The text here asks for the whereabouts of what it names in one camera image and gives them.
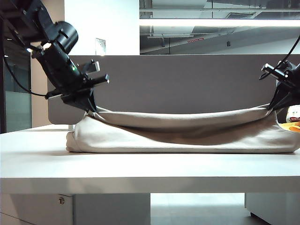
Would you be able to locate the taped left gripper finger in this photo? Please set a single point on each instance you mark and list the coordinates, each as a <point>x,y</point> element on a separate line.
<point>76,100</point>

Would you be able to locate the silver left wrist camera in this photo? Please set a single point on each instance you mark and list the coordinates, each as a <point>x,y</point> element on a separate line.
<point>95,66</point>

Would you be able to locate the yellow cloth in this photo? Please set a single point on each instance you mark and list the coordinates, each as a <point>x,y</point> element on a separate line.
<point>291,126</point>

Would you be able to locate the red ceiling sign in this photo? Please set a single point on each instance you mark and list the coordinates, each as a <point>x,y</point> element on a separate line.
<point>195,40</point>

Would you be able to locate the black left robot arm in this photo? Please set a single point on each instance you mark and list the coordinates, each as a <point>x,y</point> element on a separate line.
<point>25,18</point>

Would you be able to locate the white divider support post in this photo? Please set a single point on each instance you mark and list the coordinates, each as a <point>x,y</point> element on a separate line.
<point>70,127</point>

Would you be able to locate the grey desk divider panel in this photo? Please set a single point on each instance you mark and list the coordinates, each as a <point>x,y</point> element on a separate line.
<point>187,84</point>

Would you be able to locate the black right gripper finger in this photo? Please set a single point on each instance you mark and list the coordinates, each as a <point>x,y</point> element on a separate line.
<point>284,99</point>

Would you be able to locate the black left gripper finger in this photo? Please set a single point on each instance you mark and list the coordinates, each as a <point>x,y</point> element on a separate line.
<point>91,99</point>

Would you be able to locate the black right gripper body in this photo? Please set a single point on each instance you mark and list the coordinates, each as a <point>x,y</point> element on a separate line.
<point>293,79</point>

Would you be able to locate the beige T-shirt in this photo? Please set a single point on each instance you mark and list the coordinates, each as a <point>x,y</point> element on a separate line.
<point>178,140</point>

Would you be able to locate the white drawer cabinet with lock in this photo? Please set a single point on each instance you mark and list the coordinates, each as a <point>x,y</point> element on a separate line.
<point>105,211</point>

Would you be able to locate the linear ceiling light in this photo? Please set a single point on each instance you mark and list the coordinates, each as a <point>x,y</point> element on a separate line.
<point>218,22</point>

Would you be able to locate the white snack package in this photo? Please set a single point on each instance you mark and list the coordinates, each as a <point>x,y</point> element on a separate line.
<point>294,114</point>

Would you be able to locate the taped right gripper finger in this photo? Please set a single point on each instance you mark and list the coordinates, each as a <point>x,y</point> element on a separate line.
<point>276,98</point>

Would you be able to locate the silver wall plate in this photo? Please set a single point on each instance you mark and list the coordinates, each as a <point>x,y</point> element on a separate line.
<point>100,47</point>

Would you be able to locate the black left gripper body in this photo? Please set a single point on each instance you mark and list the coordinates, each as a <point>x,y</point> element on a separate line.
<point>61,68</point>

